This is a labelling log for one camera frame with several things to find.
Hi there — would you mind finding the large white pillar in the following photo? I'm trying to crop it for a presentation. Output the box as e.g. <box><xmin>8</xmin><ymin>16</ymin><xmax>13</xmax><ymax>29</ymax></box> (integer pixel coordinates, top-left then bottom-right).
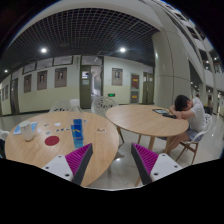
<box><xmin>152</xmin><ymin>31</ymin><xmax>190</xmax><ymax>108</ymax></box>

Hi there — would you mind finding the framed portrait left of door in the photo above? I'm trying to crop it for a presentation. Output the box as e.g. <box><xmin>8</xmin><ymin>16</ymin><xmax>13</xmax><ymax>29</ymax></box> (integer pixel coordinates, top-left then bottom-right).
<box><xmin>55</xmin><ymin>68</ymin><xmax>67</xmax><ymax>88</ymax></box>

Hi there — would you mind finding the open doorway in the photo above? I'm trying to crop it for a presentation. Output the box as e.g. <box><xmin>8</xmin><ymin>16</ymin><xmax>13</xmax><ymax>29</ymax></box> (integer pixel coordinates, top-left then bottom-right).
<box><xmin>80</xmin><ymin>65</ymin><xmax>102</xmax><ymax>109</ymax></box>

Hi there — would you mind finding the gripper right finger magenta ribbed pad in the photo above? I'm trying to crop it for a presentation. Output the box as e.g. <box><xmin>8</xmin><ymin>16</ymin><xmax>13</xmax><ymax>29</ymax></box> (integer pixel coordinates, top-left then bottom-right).
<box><xmin>131</xmin><ymin>143</ymin><xmax>182</xmax><ymax>185</ymax></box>

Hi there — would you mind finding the black tablet on table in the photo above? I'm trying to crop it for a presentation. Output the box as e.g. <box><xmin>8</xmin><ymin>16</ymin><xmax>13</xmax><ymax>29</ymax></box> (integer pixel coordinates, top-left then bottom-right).
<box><xmin>152</xmin><ymin>109</ymin><xmax>176</xmax><ymax>119</ymax></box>

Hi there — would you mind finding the small white wrapper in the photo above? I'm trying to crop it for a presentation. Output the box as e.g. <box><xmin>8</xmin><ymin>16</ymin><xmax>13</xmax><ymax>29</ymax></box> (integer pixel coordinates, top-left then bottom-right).
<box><xmin>96</xmin><ymin>128</ymin><xmax>106</xmax><ymax>133</ymax></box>

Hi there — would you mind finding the near round wooden table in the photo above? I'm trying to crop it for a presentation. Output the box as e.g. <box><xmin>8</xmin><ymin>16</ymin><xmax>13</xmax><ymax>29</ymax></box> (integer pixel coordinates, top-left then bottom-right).
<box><xmin>5</xmin><ymin>112</ymin><xmax>119</xmax><ymax>186</ymax></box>

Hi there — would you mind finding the framed portrait of door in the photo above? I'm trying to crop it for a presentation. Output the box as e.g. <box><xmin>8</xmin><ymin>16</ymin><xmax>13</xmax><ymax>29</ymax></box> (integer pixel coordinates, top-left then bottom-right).
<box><xmin>55</xmin><ymin>68</ymin><xmax>67</xmax><ymax>88</ymax></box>
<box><xmin>112</xmin><ymin>68</ymin><xmax>123</xmax><ymax>86</ymax></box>

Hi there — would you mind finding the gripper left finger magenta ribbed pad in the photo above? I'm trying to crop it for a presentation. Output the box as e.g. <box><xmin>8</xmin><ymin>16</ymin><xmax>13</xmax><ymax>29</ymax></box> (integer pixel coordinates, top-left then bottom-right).
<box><xmin>43</xmin><ymin>144</ymin><xmax>93</xmax><ymax>185</ymax></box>

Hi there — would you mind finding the person in white shirt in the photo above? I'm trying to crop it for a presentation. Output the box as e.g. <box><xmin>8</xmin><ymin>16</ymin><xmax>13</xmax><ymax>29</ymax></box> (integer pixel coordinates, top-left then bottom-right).
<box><xmin>166</xmin><ymin>95</ymin><xmax>206</xmax><ymax>154</ymax></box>

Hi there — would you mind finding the white lattice chair centre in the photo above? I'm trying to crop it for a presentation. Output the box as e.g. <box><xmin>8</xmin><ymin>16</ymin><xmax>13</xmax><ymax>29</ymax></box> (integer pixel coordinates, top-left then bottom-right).
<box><xmin>91</xmin><ymin>96</ymin><xmax>117</xmax><ymax>117</ymax></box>

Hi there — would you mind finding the white cup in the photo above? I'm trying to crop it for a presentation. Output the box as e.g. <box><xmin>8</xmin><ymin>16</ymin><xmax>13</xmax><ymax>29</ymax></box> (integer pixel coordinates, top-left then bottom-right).
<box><xmin>19</xmin><ymin>121</ymin><xmax>34</xmax><ymax>141</ymax></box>

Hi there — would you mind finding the round wooden table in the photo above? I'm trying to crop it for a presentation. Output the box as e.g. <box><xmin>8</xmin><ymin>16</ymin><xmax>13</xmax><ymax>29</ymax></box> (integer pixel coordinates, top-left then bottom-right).
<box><xmin>5</xmin><ymin>112</ymin><xmax>119</xmax><ymax>186</ymax></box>
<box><xmin>106</xmin><ymin>104</ymin><xmax>189</xmax><ymax>151</ymax></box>

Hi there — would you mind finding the white chair under person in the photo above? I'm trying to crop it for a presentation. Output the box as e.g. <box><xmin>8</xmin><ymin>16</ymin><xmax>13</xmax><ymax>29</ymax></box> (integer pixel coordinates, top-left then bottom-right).
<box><xmin>176</xmin><ymin>113</ymin><xmax>212</xmax><ymax>165</ymax></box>

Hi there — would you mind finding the red notice board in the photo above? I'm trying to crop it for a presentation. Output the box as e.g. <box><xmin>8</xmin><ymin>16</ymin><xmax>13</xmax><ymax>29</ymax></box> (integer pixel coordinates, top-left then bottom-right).
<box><xmin>131</xmin><ymin>74</ymin><xmax>139</xmax><ymax>89</ymax></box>

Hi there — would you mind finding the clear water bottle, blue label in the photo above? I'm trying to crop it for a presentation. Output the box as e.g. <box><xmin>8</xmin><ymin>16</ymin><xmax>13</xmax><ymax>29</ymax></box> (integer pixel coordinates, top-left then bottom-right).
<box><xmin>68</xmin><ymin>99</ymin><xmax>84</xmax><ymax>149</ymax></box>

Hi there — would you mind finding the far round wooden table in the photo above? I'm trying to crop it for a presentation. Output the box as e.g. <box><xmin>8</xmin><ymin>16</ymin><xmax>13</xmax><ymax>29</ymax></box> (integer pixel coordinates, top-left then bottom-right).
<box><xmin>106</xmin><ymin>104</ymin><xmax>189</xmax><ymax>151</ymax></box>

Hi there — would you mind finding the framed portrait right of door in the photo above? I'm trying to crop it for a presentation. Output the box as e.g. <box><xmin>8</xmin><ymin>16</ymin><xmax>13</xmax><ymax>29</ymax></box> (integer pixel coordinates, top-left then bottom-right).
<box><xmin>112</xmin><ymin>68</ymin><xmax>123</xmax><ymax>86</ymax></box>

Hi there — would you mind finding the red round coaster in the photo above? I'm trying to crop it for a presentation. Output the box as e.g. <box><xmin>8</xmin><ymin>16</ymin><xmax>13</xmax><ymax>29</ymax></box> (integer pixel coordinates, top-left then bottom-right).
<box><xmin>45</xmin><ymin>136</ymin><xmax>59</xmax><ymax>146</ymax></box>

